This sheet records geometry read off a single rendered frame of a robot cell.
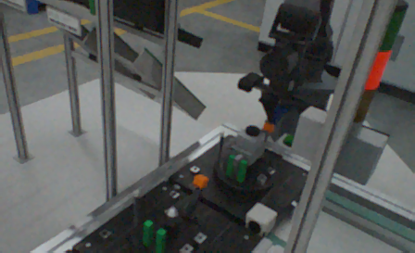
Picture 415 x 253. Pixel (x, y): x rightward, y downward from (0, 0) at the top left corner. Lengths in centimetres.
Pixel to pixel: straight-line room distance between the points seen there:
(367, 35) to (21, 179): 84
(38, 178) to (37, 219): 14
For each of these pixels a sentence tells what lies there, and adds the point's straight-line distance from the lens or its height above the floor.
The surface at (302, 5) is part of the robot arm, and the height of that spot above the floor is 133.
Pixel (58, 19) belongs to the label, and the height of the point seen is 128.
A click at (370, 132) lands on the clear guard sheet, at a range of 57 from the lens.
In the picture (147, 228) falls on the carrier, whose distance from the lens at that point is 68.
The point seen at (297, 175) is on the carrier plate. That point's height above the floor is 97.
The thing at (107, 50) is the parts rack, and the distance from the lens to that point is 71.
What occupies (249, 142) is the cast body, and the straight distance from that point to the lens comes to 82.
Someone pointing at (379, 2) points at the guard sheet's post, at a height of 142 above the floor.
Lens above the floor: 153
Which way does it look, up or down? 34 degrees down
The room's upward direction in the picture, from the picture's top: 7 degrees clockwise
